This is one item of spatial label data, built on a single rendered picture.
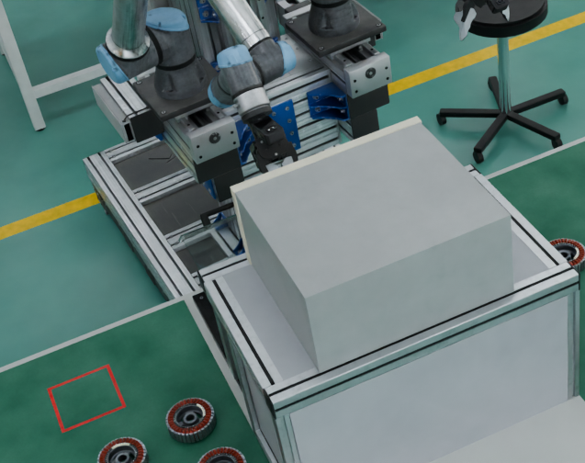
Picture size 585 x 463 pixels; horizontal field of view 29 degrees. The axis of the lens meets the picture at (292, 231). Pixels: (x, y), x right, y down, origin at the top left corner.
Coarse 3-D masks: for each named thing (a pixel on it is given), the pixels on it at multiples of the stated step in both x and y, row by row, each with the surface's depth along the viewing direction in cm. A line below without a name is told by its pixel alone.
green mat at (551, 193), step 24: (576, 144) 323; (528, 168) 318; (552, 168) 317; (576, 168) 315; (504, 192) 312; (528, 192) 311; (552, 192) 309; (576, 192) 308; (528, 216) 303; (552, 216) 302; (576, 216) 300; (552, 240) 295; (576, 240) 293
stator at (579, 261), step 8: (560, 240) 289; (568, 240) 288; (560, 248) 289; (568, 248) 288; (576, 248) 286; (584, 248) 286; (568, 256) 285; (576, 256) 283; (584, 256) 283; (576, 264) 282; (584, 264) 283
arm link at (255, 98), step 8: (256, 88) 255; (240, 96) 255; (248, 96) 254; (256, 96) 255; (264, 96) 256; (240, 104) 255; (248, 104) 254; (256, 104) 254; (264, 104) 255; (240, 112) 256
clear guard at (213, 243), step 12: (204, 228) 270; (216, 228) 269; (228, 228) 268; (180, 240) 274; (192, 240) 267; (204, 240) 266; (216, 240) 266; (228, 240) 265; (240, 240) 264; (192, 252) 264; (204, 252) 263; (216, 252) 262; (228, 252) 262; (240, 252) 261; (204, 264) 260
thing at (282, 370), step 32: (512, 224) 246; (512, 256) 239; (544, 256) 237; (224, 288) 245; (256, 288) 243; (544, 288) 230; (576, 288) 234; (224, 320) 238; (256, 320) 236; (448, 320) 228; (480, 320) 228; (256, 352) 229; (288, 352) 228; (384, 352) 224; (416, 352) 226; (256, 384) 227; (288, 384) 221; (320, 384) 220; (352, 384) 224
